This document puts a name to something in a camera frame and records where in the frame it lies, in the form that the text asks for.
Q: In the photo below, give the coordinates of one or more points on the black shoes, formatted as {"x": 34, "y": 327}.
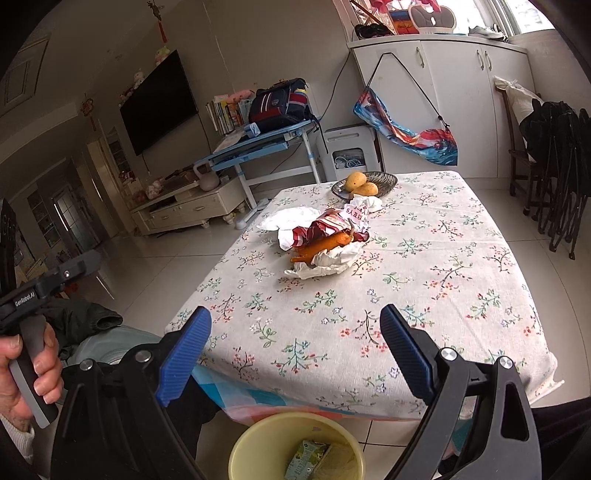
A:
{"x": 371, "y": 31}

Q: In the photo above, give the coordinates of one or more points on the wooden chair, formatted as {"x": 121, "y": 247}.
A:
{"x": 519, "y": 175}

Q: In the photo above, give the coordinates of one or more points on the beige jug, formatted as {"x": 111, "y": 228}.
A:
{"x": 207, "y": 179}

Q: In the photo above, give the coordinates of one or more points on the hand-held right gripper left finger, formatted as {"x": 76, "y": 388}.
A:
{"x": 184, "y": 355}

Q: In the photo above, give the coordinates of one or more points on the white cloth bag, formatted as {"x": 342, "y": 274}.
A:
{"x": 519, "y": 101}

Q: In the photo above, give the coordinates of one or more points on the green white plush toy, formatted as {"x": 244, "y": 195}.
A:
{"x": 161, "y": 55}

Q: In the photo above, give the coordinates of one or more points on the red knot wall ornament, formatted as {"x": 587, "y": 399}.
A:
{"x": 89, "y": 108}

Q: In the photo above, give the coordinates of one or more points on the dark blue backpack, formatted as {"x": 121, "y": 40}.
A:
{"x": 277, "y": 104}

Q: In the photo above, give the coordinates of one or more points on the row of books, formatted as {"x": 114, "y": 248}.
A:
{"x": 226, "y": 115}

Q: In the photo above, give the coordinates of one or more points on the yellow plastic bin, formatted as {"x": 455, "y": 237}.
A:
{"x": 249, "y": 461}

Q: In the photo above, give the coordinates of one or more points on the cream television stand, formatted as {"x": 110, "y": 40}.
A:
{"x": 194, "y": 207}

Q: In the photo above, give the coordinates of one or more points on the small plush toy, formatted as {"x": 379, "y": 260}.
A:
{"x": 125, "y": 97}

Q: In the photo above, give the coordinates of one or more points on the floral tablecloth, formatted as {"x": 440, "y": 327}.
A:
{"x": 323, "y": 323}

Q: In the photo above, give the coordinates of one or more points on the red striped snack wrapper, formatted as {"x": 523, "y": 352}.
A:
{"x": 323, "y": 226}

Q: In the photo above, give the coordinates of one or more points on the person's left hand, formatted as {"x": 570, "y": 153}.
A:
{"x": 46, "y": 369}

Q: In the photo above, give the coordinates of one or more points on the white paper sheet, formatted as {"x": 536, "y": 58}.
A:
{"x": 228, "y": 142}

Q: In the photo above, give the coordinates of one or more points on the blue study desk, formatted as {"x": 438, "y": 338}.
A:
{"x": 258, "y": 147}

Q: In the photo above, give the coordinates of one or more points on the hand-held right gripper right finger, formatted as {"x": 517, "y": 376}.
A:
{"x": 406, "y": 355}

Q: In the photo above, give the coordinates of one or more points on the dark jacket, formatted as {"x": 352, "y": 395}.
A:
{"x": 87, "y": 323}

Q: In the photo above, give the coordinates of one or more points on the black wall television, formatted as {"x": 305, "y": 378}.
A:
{"x": 159, "y": 104}

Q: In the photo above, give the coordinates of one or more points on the white labelled plastic bag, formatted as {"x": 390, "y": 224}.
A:
{"x": 367, "y": 203}

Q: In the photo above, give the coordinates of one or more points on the grey fruit plate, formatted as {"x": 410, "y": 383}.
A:
{"x": 383, "y": 181}

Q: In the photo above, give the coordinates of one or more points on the person's left forearm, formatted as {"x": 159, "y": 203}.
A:
{"x": 16, "y": 438}

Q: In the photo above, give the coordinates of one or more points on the pale grey seat cushion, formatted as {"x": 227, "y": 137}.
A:
{"x": 106, "y": 346}

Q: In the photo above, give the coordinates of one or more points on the white plastic child seat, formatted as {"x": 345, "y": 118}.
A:
{"x": 431, "y": 18}

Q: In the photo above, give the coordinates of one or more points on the white sneakers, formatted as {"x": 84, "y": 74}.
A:
{"x": 487, "y": 32}

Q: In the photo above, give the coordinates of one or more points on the white cabinet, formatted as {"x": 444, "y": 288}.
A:
{"x": 461, "y": 92}

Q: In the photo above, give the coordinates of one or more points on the pink plush pig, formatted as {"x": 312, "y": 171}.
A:
{"x": 155, "y": 188}

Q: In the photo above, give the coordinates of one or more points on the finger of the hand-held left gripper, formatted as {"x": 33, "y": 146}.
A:
{"x": 69, "y": 273}
{"x": 8, "y": 249}

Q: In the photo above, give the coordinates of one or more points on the pink plush toy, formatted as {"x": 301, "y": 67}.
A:
{"x": 241, "y": 95}

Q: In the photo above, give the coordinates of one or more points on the small drink carton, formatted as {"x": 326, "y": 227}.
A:
{"x": 304, "y": 461}

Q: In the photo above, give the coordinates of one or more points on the black folding chair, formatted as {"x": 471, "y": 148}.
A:
{"x": 563, "y": 152}

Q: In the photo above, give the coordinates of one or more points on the red knot tassel ornament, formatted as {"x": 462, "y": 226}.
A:
{"x": 162, "y": 30}

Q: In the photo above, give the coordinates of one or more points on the window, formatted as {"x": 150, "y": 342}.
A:
{"x": 531, "y": 16}

